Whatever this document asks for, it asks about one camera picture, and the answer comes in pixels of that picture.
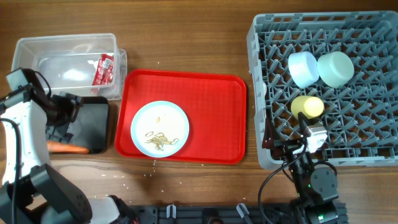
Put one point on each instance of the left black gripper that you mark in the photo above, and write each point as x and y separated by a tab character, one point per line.
73	103

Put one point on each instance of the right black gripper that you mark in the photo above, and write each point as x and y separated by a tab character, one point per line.
286	147

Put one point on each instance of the yellow plastic cup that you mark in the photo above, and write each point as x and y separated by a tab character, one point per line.
310	106

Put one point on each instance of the orange carrot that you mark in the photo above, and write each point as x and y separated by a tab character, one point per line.
61	148

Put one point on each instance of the red snack wrapper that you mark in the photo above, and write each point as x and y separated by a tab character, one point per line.
104	72

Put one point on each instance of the light blue bowl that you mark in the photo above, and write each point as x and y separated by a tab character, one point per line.
303	69

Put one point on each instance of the mint green bowl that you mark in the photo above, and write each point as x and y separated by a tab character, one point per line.
335	69

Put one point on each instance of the light blue plate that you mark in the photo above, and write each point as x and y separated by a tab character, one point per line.
164	109

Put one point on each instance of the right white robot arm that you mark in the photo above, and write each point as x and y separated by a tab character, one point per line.
315	182

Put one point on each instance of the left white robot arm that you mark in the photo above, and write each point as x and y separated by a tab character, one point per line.
32	190

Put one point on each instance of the grey dishwasher rack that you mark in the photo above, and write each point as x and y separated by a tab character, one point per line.
361	116

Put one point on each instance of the black plastic tray bin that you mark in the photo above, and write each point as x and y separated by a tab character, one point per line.
90	129

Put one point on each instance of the clear plastic bin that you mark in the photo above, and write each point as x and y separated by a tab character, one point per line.
69	62

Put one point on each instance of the red serving tray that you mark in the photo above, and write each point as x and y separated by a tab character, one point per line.
214	104

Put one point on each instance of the food scraps on plate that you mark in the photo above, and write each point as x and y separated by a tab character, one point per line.
161	132

